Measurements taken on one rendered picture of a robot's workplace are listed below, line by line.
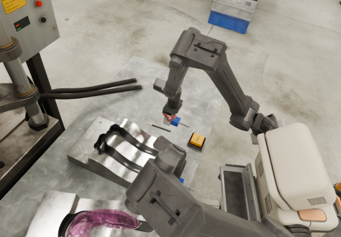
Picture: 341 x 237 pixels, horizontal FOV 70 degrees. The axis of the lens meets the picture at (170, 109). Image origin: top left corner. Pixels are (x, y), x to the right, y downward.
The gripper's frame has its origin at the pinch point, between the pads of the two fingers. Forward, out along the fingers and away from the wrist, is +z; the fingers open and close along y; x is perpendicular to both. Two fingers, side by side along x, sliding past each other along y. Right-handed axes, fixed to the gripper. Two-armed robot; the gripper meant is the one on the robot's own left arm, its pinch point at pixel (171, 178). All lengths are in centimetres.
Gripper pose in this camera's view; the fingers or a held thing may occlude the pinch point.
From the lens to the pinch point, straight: 106.4
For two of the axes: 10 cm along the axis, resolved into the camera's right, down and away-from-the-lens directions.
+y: -3.9, 6.6, -6.5
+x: 9.1, 3.6, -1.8
